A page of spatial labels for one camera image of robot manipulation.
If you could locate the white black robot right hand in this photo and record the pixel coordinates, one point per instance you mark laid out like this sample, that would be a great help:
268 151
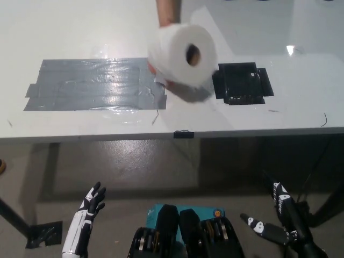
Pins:
293 223

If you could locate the person's bare hand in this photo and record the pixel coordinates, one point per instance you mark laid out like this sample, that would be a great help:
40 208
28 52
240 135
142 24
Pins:
169 21

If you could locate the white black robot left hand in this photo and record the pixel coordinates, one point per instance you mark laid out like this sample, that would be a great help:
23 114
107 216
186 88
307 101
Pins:
78 231

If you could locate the white toilet paper roll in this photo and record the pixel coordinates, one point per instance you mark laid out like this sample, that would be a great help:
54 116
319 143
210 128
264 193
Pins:
172 53

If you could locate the teal robot torso box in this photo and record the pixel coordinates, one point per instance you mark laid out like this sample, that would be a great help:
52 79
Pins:
207 210

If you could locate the black ribbed robot torso block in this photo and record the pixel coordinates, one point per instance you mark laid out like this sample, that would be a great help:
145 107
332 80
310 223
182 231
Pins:
166 223
193 228

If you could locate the black floor tape patch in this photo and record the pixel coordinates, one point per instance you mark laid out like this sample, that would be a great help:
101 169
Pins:
44 233

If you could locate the black slanted table leg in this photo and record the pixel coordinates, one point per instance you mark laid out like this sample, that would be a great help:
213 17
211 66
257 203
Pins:
13 215
330 196

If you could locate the brown round object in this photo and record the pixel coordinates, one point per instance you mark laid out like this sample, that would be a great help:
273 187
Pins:
2 166

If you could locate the grey duct tape patch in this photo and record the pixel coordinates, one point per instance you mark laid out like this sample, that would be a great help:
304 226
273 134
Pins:
88 86

